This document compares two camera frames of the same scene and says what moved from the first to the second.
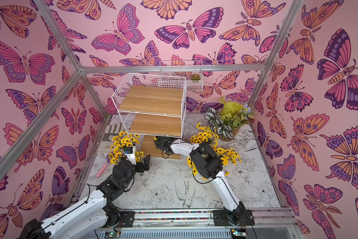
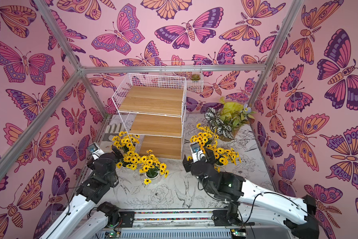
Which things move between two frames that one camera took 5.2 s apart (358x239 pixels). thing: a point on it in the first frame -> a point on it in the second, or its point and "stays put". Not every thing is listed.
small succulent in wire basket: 195,77 stays put
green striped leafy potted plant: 226,120 stays put
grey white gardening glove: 112,130 stays put
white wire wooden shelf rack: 155,107 stays put
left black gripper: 146,164 -> 116,152
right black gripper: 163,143 -> 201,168
